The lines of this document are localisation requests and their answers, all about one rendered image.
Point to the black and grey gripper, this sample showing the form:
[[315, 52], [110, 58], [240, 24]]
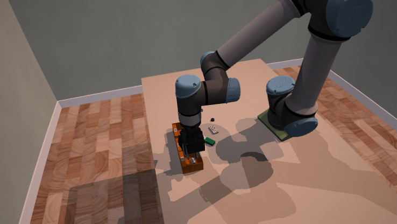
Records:
[[193, 145]]

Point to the green and white eraser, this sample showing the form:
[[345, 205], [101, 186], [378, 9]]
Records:
[[209, 141]]

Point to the white domino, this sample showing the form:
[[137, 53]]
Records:
[[213, 129]]

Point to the orange rack of bins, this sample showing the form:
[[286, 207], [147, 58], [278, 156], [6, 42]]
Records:
[[186, 164]]

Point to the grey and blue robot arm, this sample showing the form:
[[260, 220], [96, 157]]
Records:
[[294, 103]]

